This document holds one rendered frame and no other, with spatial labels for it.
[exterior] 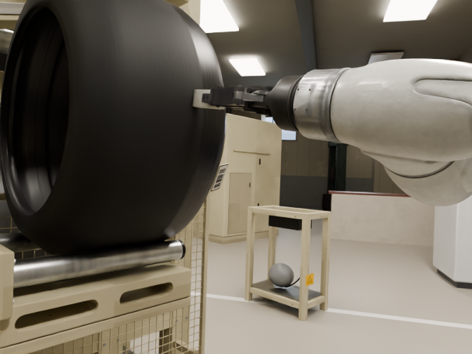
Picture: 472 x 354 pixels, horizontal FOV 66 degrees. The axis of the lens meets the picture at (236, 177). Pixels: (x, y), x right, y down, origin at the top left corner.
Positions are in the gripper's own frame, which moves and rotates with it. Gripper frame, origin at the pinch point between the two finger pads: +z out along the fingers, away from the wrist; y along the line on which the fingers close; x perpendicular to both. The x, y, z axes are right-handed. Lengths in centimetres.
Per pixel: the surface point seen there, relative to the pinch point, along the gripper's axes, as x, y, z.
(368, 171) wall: 59, -1118, 471
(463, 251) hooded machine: 87, -383, 30
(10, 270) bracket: 29.1, 25.7, 8.3
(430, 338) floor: 123, -233, 10
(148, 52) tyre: -5.8, 9.1, 5.7
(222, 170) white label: 12.8, -10.3, 5.0
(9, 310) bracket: 35.0, 25.7, 7.4
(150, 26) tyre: -10.7, 7.5, 8.7
